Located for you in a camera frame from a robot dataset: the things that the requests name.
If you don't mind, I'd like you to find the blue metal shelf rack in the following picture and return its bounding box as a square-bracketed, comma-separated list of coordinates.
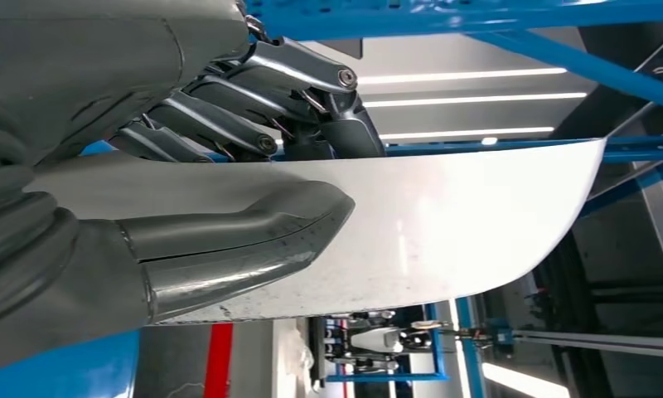
[0, 0, 663, 398]

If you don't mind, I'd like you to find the red barrier tape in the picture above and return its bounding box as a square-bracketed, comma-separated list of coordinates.
[204, 323, 235, 398]

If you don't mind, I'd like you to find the white and black machine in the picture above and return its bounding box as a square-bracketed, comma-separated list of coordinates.
[321, 310, 454, 376]

